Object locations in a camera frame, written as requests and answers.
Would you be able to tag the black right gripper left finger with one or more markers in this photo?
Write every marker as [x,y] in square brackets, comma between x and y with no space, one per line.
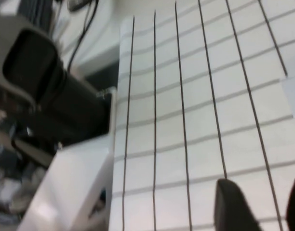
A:
[230,209]

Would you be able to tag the white black-grid tablecloth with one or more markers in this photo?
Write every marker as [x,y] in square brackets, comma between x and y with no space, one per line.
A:
[198,120]

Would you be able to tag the white cabinet block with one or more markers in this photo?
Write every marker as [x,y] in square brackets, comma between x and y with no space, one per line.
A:
[72,183]

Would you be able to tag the black office chair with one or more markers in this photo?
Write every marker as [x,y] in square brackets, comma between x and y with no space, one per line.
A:
[65,108]

